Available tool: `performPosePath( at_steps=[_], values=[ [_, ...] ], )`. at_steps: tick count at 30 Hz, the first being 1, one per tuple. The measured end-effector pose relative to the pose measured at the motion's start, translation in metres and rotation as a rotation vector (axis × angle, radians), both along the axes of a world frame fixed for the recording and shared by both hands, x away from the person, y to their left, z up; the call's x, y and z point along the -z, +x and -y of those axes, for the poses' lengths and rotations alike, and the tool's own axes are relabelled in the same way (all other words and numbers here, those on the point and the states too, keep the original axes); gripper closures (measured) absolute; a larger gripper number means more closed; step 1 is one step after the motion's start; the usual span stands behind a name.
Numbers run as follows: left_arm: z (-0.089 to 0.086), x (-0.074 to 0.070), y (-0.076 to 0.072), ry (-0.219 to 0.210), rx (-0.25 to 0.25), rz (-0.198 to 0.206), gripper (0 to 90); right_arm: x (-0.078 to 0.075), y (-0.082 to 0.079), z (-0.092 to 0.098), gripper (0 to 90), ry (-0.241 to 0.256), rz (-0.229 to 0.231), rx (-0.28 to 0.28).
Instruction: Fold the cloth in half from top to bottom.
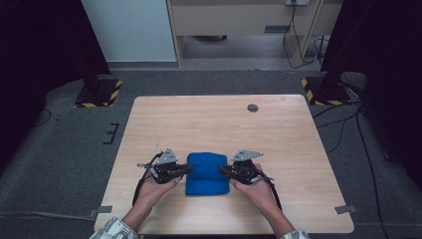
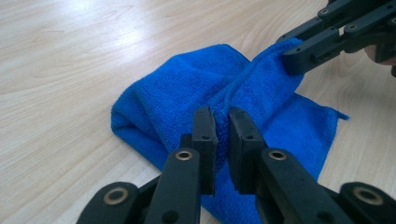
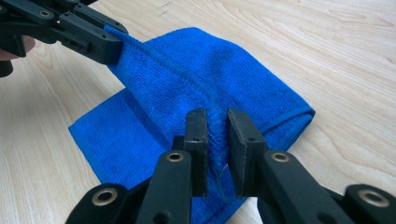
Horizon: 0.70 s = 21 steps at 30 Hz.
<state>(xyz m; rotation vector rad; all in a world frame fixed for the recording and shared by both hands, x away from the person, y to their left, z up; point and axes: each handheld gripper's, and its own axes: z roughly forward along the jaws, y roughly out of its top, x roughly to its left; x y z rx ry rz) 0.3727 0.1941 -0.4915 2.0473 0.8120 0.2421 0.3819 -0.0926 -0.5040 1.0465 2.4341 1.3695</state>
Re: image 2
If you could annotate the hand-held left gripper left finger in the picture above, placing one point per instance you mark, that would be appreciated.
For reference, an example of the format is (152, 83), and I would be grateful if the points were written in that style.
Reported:
(186, 180)

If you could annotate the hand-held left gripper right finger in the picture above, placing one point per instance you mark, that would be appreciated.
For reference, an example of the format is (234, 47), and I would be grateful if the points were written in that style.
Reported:
(274, 183)

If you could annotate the blue microfibre cloth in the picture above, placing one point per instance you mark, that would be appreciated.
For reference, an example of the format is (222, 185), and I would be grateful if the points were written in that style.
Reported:
(174, 93)

